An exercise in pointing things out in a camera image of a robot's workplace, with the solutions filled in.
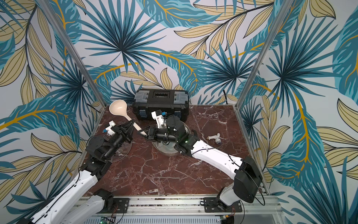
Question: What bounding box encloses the white plastic faucet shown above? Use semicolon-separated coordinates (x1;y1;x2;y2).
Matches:
207;133;222;145

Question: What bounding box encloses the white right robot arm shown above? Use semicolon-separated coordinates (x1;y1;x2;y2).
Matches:
134;115;263;209

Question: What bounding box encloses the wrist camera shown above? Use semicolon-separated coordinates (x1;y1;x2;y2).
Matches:
103;121;116;136
151;110;167;128

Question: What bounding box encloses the stainless steel pot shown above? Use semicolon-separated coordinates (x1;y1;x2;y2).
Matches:
152;117;191;156

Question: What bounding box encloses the aluminium left corner post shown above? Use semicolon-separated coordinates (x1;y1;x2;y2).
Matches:
37;0;106;107

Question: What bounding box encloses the aluminium right corner post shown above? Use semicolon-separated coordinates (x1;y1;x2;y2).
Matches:
235;0;293;111

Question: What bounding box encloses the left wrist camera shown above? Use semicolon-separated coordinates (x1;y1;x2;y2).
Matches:
103;121;116;136

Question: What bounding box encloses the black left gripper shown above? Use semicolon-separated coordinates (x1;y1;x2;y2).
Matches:
103;119;136;160

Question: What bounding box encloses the beige plastic ladle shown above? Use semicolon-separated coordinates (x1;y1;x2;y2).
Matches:
109;99;132;121

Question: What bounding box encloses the glass pot lid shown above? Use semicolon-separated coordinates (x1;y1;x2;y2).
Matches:
106;142;132;163

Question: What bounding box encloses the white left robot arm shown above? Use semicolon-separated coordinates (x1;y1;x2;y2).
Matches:
18;120;137;224

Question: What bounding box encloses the aluminium corner post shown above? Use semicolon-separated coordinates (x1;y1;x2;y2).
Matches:
37;0;106;107
235;0;293;111

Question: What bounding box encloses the black plastic toolbox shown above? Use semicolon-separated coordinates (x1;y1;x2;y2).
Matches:
132;89;189;122

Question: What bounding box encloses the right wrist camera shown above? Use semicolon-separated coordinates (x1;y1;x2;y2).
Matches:
151;110;167;128

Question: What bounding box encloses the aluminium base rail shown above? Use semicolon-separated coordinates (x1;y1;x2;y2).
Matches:
83;194;288;224

